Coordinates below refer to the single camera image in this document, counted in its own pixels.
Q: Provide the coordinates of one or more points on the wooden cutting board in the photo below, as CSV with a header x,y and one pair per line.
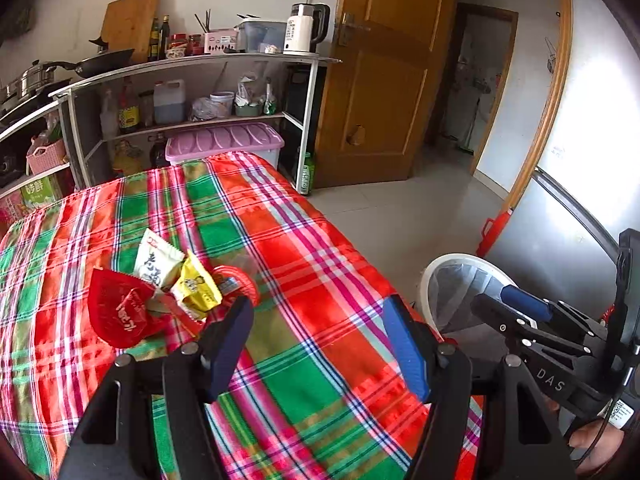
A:
x,y
130,25

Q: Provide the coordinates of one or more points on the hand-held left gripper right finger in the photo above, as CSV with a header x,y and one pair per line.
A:
x,y
407,351

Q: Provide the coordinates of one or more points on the green bowl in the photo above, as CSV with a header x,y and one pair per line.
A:
x,y
248,110

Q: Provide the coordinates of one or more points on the wooden door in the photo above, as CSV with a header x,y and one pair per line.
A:
x,y
380,85

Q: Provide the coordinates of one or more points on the silver refrigerator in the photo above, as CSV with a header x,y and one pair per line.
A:
x,y
590,160

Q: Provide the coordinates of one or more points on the dark sauce bottle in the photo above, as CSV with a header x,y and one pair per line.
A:
x,y
164,40

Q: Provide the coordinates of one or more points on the green carton box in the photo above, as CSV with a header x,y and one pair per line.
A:
x,y
40,195

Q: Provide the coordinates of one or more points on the printed food bag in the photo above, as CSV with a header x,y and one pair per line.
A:
x,y
250,90

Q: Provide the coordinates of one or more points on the black wok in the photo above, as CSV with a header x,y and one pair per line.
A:
x,y
107,64

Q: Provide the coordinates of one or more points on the dark glass bottle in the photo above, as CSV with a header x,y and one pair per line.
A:
x,y
158,152

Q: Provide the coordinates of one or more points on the clear plastic container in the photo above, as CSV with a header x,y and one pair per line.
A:
x,y
262,37

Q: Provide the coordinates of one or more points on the dark liquid plastic jug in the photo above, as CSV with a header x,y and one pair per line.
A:
x,y
169,105

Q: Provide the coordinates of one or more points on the plaid tablecloth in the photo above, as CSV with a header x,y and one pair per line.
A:
x,y
310,270

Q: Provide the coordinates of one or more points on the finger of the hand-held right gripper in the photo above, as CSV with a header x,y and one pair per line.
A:
x,y
527,302
510,322

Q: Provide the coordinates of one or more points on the small green-labelled bottle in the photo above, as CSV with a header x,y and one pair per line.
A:
x,y
270,100

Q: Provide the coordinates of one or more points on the white snack packet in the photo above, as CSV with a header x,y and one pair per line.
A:
x,y
152,260

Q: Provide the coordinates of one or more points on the red-lidded jar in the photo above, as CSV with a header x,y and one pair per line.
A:
x,y
195,45
177,46

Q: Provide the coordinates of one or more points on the white electric kettle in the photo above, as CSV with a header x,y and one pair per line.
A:
x,y
300,30

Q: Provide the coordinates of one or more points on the white round trash can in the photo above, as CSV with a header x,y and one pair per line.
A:
x,y
425,290

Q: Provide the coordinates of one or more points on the yellow cooking oil bottle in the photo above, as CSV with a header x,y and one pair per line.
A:
x,y
127,160

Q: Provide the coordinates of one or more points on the pink woven basket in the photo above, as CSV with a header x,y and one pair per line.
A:
x,y
46,157

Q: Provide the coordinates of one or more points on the white plastic tub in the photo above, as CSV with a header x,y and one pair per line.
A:
x,y
222,105

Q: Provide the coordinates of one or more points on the yellow-labelled bottle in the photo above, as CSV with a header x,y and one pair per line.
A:
x,y
129,112

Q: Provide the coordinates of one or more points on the metal shelf rack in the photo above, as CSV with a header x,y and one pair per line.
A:
x,y
305,110

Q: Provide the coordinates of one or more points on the yellow snack packet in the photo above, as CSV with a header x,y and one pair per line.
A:
x,y
195,285

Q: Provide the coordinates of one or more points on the stainless steel pot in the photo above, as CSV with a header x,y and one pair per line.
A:
x,y
30,82

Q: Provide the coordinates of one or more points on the translucent trash bag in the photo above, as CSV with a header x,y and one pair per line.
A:
x,y
460,290

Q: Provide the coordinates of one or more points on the pink-lidded storage box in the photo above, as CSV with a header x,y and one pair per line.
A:
x,y
225,140

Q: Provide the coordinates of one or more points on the red plastic wrapper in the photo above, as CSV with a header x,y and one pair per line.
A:
x,y
117,310

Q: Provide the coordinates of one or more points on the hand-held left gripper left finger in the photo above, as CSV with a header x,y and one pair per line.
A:
x,y
230,346

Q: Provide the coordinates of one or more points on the green glass bottle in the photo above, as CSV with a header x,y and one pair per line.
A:
x,y
154,42

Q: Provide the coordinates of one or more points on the pink utensil holder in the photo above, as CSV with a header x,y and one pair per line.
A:
x,y
221,42

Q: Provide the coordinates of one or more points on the crumpled clear plastic bag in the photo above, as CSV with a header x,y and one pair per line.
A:
x,y
202,110

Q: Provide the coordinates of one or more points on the person's right hand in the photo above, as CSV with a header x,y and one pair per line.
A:
x,y
592,447

